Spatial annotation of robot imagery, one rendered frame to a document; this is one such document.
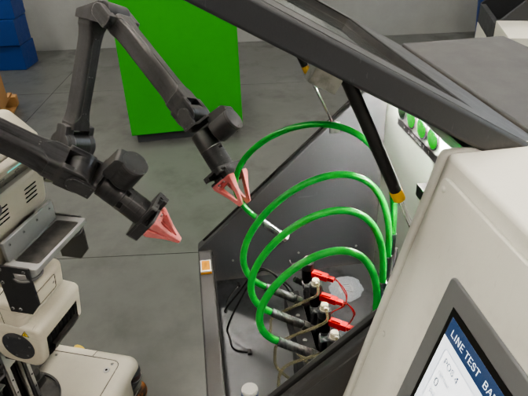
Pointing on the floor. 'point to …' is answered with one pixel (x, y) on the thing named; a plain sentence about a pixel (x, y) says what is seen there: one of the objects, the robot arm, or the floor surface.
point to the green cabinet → (179, 64)
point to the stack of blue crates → (15, 38)
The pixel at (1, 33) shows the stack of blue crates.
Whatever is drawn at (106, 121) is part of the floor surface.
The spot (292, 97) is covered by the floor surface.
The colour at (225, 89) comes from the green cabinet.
